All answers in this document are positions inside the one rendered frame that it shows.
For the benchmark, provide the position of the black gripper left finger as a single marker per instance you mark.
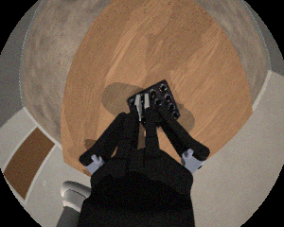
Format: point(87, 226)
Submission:
point(126, 139)

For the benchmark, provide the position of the black knob box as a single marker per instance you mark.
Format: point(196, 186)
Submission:
point(163, 99)

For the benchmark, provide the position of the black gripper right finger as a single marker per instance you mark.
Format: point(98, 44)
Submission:
point(194, 153)

